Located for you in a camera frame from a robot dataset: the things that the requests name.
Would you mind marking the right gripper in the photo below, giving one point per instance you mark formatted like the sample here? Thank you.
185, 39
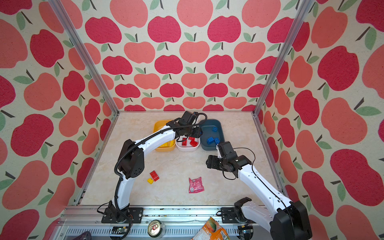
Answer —
211, 161

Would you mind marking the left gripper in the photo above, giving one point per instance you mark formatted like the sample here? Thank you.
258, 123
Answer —
197, 134

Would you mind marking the white plastic bin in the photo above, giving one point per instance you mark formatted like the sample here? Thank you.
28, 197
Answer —
187, 148

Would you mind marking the red small lego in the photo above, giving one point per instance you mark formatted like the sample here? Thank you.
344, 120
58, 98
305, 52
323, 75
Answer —
192, 138

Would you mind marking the yellow rounded lego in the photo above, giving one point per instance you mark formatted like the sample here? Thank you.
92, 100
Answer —
166, 145

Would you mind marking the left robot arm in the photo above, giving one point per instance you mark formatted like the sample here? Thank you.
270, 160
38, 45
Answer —
131, 162

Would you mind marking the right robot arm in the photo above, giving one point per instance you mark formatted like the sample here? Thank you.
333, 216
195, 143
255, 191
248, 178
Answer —
280, 216

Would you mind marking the pink snack packet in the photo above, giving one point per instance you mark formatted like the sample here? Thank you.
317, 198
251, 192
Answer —
196, 186

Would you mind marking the orange snack bag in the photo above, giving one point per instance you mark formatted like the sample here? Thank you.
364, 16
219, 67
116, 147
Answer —
211, 231

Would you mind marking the soda can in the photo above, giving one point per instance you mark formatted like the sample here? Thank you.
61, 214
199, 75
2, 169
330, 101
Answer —
156, 229

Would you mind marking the green circuit board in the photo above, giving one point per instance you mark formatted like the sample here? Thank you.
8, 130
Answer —
118, 230

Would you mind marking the dark purple object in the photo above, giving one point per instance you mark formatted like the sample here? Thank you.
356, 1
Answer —
84, 236

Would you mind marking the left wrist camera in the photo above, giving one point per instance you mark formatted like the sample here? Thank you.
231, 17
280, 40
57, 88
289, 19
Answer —
189, 118

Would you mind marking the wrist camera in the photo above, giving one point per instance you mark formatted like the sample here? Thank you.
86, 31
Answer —
226, 151
189, 118

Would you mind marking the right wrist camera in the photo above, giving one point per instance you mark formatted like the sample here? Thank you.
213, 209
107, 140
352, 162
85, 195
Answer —
226, 151

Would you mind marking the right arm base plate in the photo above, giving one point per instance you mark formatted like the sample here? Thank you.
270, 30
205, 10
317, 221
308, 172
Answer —
233, 215

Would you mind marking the aluminium front rail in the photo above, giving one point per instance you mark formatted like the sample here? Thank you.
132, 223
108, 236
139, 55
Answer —
181, 223

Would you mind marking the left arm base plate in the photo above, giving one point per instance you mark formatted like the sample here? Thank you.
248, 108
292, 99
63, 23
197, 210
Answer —
112, 216

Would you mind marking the left aluminium post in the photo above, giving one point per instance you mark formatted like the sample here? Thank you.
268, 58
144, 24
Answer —
70, 29

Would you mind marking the aluminium post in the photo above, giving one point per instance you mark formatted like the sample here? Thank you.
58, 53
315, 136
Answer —
301, 15
70, 29

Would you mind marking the right aluminium post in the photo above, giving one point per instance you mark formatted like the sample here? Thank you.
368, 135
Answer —
301, 15

